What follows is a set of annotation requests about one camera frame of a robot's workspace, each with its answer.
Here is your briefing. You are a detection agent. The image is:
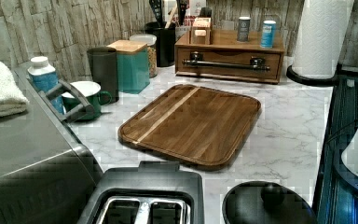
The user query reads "black drawer handle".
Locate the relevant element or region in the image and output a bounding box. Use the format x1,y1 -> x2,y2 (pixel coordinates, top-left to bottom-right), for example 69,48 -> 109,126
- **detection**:
182,51 -> 270,72

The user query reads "wooden drawer box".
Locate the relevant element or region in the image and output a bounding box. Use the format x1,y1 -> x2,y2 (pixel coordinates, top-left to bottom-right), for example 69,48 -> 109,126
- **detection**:
174,30 -> 285,84

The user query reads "wooden cutting board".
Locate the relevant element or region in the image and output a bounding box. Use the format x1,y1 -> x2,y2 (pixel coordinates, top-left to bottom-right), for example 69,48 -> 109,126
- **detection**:
117,84 -> 261,170

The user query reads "teal canister wooden lid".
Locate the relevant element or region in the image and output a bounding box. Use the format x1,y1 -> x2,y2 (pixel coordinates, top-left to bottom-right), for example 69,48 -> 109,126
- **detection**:
109,40 -> 150,94

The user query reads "black utensil holder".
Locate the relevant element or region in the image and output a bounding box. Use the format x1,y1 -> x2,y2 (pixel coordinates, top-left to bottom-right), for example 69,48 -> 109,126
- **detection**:
145,21 -> 176,67

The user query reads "glass jar white lid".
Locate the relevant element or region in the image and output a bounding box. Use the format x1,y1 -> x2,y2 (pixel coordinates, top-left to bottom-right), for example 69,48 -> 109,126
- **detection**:
130,34 -> 158,77

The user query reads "black two-slot toaster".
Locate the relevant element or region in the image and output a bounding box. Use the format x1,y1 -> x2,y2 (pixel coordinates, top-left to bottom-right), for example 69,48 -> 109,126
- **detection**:
76,161 -> 204,224

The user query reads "tea bag box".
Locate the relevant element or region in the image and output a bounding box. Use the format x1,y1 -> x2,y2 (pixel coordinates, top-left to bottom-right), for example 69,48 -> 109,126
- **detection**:
190,18 -> 212,45

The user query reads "green white enamel mug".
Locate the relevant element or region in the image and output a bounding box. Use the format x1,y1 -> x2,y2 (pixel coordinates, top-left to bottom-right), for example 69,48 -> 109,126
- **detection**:
62,81 -> 113,121

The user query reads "dark grey tumbler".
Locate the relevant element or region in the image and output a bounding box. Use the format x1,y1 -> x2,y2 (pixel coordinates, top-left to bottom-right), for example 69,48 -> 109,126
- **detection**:
87,47 -> 119,103

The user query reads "wooden spatula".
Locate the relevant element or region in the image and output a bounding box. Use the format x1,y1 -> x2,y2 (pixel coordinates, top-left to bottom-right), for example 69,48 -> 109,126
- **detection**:
164,4 -> 178,29

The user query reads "printed cardboard box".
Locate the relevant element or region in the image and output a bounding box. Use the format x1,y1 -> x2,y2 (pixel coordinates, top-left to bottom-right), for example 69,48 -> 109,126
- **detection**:
162,0 -> 206,39

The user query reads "grey spice shaker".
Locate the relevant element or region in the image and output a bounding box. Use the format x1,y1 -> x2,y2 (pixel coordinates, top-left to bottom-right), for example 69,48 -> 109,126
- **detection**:
237,17 -> 251,42

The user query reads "black slotted utensil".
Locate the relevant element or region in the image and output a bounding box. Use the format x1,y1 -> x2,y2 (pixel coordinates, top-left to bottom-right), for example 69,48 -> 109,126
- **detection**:
148,0 -> 163,27

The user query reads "black round lid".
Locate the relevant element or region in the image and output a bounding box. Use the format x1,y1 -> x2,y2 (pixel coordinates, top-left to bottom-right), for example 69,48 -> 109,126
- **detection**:
222,181 -> 317,224

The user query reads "blue spice shaker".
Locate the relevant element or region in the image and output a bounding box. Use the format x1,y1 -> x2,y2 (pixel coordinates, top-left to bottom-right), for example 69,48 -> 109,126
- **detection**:
260,21 -> 276,48

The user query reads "white blue plastic bottle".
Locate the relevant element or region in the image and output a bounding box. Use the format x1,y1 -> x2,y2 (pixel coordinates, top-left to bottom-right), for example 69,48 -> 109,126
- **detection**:
27,56 -> 65,115

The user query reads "black paper towel holder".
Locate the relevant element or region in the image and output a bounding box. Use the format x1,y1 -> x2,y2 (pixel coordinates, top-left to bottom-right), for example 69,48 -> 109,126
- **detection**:
286,66 -> 337,87

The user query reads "stainless toaster oven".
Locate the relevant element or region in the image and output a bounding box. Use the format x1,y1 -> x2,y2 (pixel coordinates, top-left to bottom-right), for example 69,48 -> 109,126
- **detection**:
0,68 -> 103,224

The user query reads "paper towel roll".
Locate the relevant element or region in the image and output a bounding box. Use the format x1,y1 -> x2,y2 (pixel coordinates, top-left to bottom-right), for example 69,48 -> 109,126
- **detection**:
292,0 -> 354,79

